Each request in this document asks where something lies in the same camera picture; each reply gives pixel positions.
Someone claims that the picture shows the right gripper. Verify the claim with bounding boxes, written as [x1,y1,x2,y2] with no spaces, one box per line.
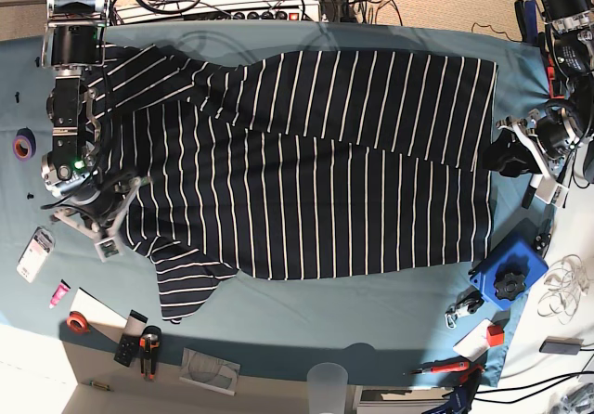
[51,176,152,262]

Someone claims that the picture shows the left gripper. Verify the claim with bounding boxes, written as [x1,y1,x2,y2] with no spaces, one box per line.
[496,116,578,208]

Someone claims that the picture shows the navy white striped t-shirt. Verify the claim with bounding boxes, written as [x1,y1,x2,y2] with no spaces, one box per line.
[86,45,497,323]

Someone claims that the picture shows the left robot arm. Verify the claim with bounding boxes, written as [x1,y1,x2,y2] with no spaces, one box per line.
[484,0,593,208]

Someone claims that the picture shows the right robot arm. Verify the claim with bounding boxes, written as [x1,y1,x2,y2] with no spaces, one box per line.
[41,0,148,262]

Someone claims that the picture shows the white black marker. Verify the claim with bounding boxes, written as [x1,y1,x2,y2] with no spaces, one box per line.
[522,175,542,209]

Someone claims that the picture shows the orange black clamp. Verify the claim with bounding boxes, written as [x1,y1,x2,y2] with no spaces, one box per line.
[546,56,564,98]

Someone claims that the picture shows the plastic blister pack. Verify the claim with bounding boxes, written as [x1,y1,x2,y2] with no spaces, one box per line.
[17,226,55,283]

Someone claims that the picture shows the purple tape roll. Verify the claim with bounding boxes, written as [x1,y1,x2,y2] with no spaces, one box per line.
[12,128,36,162]

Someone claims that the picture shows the pink tube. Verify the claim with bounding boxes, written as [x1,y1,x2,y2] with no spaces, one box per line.
[49,280,71,309]

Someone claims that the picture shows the white paper sheet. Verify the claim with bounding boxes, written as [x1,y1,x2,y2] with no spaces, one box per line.
[71,288,126,330]

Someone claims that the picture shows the orange tape roll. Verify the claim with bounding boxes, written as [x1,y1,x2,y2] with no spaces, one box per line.
[66,311,90,334]

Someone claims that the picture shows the black remote control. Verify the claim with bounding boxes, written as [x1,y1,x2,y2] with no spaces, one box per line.
[114,310,148,368]

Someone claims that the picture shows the blue box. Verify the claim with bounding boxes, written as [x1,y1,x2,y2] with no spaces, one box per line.
[469,220,551,311]

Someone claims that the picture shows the orange black pliers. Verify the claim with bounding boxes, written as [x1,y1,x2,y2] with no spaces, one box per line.
[139,326,161,382]

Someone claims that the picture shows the black star knob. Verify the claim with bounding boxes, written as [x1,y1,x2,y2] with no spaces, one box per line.
[494,272,525,301]

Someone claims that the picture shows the metal carabiner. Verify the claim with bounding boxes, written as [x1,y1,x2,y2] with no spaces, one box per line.
[445,291,484,330]

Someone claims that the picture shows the red cube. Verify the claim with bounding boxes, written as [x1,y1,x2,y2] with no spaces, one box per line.
[486,324,505,348]

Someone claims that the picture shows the grey adapter box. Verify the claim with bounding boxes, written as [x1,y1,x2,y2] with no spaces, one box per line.
[539,338,582,356]

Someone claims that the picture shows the white card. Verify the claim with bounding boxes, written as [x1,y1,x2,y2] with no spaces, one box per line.
[453,319,495,362]

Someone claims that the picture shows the red screwdriver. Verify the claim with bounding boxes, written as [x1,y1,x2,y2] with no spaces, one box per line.
[409,360,471,375]

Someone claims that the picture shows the power strip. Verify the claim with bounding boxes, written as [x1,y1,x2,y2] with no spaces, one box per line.
[183,8,313,21]

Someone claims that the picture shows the blue clamp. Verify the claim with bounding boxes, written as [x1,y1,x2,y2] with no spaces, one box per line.
[423,364,484,414]

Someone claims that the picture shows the frosted plastic cup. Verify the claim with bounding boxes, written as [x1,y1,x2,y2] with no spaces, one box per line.
[306,363,348,414]

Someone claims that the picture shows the white cable bundle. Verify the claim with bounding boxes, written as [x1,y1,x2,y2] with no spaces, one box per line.
[536,254,590,326]

